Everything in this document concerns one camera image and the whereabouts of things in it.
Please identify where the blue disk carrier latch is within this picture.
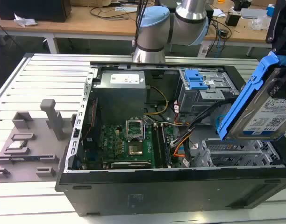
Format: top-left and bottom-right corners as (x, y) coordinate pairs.
(183, 69), (209, 91)

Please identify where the small black box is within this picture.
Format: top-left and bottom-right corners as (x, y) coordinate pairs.
(224, 11), (242, 27)

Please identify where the yellow wire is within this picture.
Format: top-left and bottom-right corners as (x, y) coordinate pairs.
(143, 85), (170, 116)

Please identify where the blue box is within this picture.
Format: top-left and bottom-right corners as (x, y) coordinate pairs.
(266, 4), (277, 17)

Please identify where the metal disk bay cage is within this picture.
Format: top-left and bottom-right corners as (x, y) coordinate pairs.
(177, 68), (240, 113)

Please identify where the crumpled white paper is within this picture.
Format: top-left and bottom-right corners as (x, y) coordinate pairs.
(13, 13), (38, 28)

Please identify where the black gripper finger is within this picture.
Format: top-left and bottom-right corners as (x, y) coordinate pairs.
(267, 69), (286, 99)

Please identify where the metal socket cover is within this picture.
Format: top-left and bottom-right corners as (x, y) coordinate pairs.
(125, 119), (143, 141)

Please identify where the black open PC case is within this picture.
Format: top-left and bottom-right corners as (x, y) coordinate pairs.
(54, 61), (286, 217)

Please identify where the black graphics card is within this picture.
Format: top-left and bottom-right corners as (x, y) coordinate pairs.
(110, 161), (152, 169)

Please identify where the wooden desk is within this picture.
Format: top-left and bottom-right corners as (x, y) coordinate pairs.
(0, 0), (286, 56)

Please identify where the blue wire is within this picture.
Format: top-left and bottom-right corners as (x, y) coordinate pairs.
(214, 114), (226, 131)

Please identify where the silver CPU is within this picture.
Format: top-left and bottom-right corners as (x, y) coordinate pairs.
(7, 141), (26, 151)

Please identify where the grey parts rack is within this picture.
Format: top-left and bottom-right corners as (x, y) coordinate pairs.
(0, 98), (78, 183)

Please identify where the metal disk bay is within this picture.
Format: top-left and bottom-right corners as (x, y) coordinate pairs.
(193, 138), (286, 168)

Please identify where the hard disk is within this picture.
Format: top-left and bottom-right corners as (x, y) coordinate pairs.
(216, 49), (286, 142)

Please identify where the black disk wire bundle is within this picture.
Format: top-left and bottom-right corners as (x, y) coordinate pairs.
(170, 101), (232, 148)

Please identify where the orange disk wire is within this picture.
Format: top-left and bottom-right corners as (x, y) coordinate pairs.
(171, 136), (193, 160)

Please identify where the grey power supply unit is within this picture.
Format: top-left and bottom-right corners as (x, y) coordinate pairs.
(93, 70), (148, 113)

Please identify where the white remote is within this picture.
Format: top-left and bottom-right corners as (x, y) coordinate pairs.
(198, 45), (209, 57)

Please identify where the flat grey device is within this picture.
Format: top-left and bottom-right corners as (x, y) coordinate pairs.
(240, 7), (268, 18)

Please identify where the black cable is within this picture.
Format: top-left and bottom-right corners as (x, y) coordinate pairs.
(89, 6), (137, 22)

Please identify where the black RAM slot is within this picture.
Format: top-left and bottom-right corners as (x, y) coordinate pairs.
(158, 124), (172, 169)
(151, 124), (163, 169)

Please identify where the CPU socket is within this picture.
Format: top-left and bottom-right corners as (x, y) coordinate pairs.
(125, 139), (144, 156)

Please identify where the green motherboard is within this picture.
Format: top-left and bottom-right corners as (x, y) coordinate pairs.
(83, 123), (181, 170)

